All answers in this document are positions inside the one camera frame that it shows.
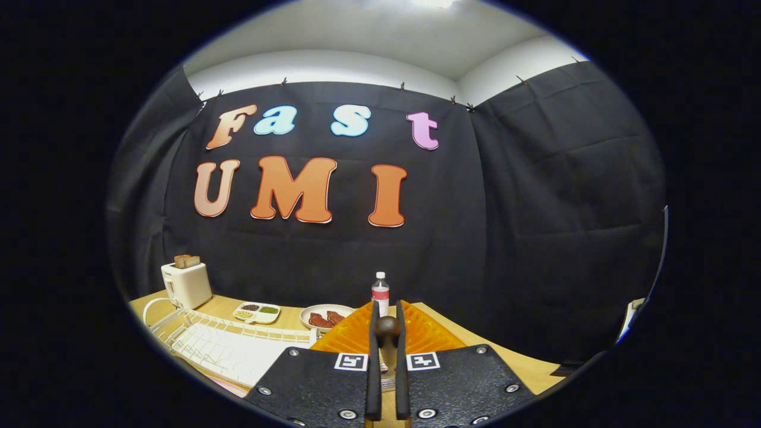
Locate clear water bottle red label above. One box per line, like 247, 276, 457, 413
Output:
371, 272, 391, 317

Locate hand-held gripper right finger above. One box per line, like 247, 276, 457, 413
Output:
395, 299, 539, 428

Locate white toaster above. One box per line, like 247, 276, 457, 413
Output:
161, 262, 213, 310

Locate spoon with dark wooden handle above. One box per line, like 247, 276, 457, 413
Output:
375, 316, 401, 390

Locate black backdrop cloth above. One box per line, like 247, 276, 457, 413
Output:
106, 59, 666, 378

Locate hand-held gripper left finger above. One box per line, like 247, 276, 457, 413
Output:
244, 300, 382, 428

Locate white divided dish with beans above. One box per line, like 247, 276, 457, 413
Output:
232, 301, 281, 325

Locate white drip tray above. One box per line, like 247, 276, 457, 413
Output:
172, 324, 313, 387

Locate white round plate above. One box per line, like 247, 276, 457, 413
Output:
299, 304, 356, 331

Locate white wire dish rack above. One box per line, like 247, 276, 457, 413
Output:
143, 297, 319, 390

